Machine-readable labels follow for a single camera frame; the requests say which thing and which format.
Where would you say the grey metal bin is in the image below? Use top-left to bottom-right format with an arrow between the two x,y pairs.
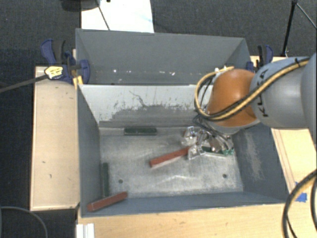
74,28 -> 291,218

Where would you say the red-brown block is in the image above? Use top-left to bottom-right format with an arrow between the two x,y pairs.
149,147 -> 190,169
86,191 -> 129,213

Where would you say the pale wood flat board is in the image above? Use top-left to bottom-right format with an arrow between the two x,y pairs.
29,65 -> 82,212

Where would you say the dark green flat block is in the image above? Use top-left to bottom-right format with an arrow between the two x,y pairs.
123,127 -> 158,136
102,162 -> 110,198

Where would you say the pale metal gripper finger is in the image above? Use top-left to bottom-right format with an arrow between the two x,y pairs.
187,145 -> 207,161
182,126 -> 199,146

